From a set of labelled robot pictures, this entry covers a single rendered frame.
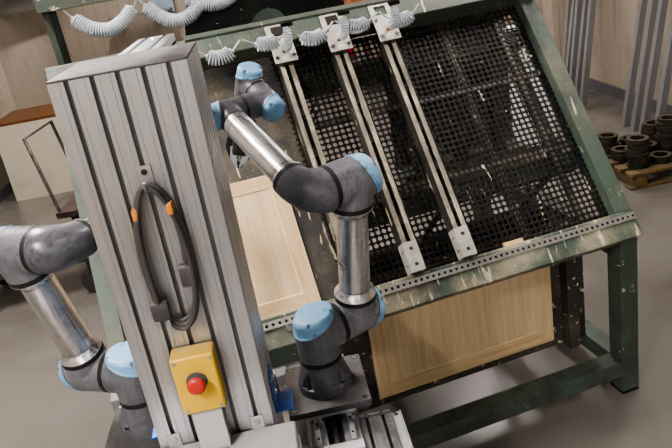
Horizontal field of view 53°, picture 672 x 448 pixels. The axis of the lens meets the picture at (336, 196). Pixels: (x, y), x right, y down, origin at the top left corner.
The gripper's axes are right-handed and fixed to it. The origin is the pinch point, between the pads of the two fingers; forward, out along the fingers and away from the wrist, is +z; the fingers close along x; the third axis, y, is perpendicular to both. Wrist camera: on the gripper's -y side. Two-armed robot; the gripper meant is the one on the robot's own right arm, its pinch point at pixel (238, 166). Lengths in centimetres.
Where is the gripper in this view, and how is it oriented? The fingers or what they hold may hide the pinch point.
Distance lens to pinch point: 216.9
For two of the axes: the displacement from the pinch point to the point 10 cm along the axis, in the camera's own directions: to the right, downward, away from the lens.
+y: 0.3, -6.5, 7.6
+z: -1.8, 7.4, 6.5
